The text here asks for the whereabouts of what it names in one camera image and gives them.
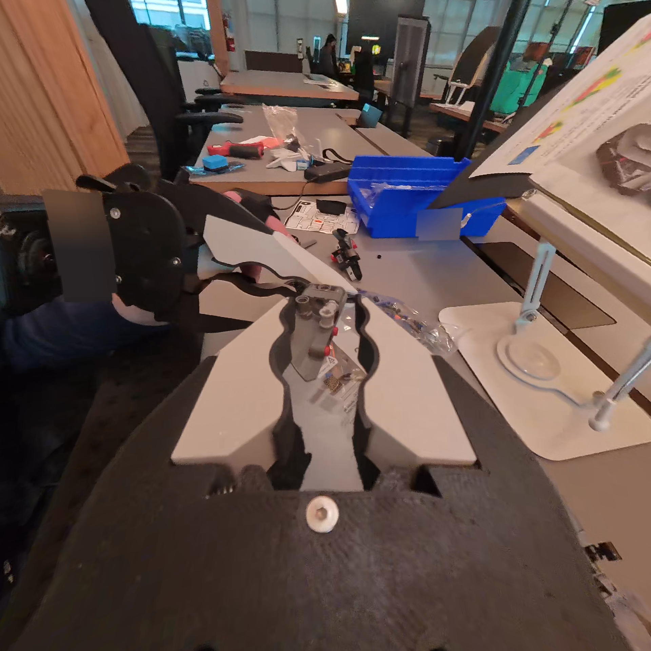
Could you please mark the small black red brick assembly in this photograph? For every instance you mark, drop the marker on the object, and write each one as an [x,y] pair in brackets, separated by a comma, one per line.
[348,254]

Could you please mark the black perforated board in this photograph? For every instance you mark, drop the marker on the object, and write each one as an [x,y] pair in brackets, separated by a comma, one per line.
[127,386]

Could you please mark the teal laptop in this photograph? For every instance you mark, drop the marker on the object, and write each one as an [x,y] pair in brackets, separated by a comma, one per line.
[370,116]

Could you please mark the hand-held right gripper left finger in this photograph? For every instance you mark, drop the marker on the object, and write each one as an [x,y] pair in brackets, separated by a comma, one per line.
[229,407]

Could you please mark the blue foil wrapper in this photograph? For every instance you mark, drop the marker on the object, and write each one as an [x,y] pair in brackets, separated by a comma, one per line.
[236,166]

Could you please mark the clear bag with warning print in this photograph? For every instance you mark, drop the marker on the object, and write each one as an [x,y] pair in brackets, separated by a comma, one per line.
[335,386]

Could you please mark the black foam pouch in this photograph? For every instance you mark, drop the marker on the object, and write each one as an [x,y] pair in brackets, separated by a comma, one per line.
[331,207]

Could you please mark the dark wall screen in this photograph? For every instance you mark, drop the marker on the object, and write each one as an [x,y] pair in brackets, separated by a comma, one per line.
[386,20]

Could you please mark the narrow wooden pillar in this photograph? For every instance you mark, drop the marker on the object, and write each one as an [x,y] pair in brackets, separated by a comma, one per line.
[216,30]

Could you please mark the person's left forearm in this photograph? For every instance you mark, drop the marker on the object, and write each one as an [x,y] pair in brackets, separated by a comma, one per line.
[61,335]

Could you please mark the black metal pole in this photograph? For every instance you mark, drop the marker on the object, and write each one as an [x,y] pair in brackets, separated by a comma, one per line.
[496,76]

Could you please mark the red black electric screwdriver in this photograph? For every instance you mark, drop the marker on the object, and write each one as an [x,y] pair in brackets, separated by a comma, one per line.
[244,151]

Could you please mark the blue plastic bin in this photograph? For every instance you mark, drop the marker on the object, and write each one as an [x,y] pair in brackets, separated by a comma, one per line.
[386,178]

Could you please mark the wood-edged desk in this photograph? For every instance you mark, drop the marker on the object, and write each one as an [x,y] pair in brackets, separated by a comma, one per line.
[285,86]

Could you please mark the building manual in plastic sleeve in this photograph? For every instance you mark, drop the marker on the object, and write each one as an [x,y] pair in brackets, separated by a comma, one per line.
[625,162]

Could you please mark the white plastic part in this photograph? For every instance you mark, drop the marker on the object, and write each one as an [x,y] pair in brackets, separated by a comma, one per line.
[282,160]

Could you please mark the printed instruction sheet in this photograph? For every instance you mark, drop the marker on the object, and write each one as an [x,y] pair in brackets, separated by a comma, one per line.
[585,101]

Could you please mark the red fire extinguisher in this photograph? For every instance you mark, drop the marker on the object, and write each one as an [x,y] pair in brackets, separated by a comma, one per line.
[230,38]

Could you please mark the clear bag of brick pieces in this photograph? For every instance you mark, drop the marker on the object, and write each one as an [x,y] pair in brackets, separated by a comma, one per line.
[407,320]

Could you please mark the small blue white box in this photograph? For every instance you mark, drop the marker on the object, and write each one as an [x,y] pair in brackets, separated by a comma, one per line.
[303,164]

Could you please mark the blue eraser block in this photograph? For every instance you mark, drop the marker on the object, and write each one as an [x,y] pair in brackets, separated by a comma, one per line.
[216,162]

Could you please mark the white sticker sheet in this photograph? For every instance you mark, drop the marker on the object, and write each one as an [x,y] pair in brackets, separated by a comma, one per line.
[305,221]

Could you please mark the wide wooden pillar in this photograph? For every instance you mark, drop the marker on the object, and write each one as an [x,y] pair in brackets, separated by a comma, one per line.
[51,91]

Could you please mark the pink paper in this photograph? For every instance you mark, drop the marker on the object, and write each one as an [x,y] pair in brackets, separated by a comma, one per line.
[264,141]

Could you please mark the green cover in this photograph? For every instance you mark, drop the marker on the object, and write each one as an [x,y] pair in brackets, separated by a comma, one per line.
[519,86]

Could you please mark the white plastic stick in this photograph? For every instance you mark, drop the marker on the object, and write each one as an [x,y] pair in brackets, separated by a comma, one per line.
[320,150]

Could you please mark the white book stand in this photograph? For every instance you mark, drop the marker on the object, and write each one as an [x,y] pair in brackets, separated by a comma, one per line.
[508,407]

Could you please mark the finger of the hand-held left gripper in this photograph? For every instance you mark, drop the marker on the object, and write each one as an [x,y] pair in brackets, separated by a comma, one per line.
[254,249]
[234,305]

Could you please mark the black flat power bank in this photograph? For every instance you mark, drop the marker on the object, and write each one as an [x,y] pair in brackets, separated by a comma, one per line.
[325,173]

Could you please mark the black panel on white stand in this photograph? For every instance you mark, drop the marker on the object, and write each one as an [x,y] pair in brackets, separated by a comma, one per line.
[475,56]

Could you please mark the upright clear plastic bag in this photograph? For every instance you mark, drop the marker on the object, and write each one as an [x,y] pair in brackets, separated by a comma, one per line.
[279,122]

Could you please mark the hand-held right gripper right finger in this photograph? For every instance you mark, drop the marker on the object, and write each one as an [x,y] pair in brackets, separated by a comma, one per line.
[417,407]

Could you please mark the white recycling bin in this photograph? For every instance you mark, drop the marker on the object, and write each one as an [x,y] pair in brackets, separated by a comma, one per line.
[201,81]

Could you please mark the grey brick beam assembly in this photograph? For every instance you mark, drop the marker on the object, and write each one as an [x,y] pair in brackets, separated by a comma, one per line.
[310,335]

